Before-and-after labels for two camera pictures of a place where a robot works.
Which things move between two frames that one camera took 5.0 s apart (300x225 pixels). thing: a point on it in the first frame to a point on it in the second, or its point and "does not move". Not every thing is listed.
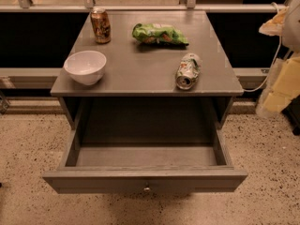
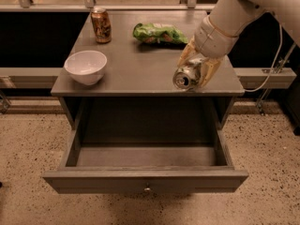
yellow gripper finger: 286,84 to 210,67
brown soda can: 101,25 does not move
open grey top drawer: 145,161 does not move
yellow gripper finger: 276,24 to 189,52
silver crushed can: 188,70 does not move
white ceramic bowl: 85,67 does not move
